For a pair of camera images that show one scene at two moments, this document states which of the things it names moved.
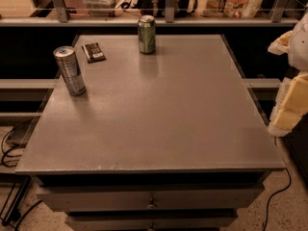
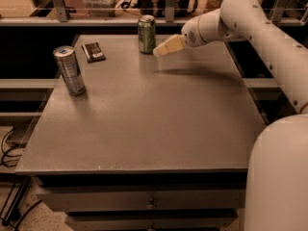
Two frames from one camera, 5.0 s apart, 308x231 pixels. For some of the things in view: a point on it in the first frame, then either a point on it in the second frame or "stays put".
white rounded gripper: (299, 50) -> (191, 35)
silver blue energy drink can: (70, 69) stays put
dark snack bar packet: (93, 53) stays put
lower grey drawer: (150, 222) stays put
